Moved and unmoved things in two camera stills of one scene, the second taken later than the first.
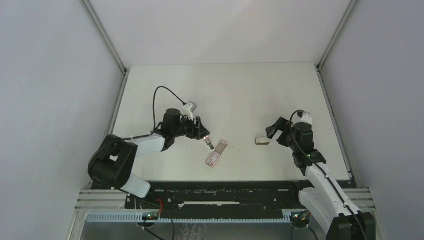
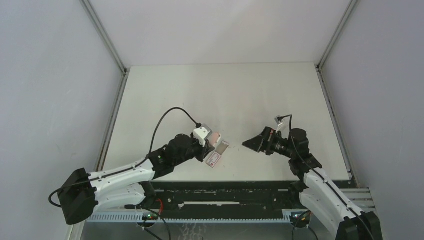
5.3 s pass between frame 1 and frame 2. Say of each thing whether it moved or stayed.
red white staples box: stayed
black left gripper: moved
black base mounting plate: stayed
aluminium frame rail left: stayed
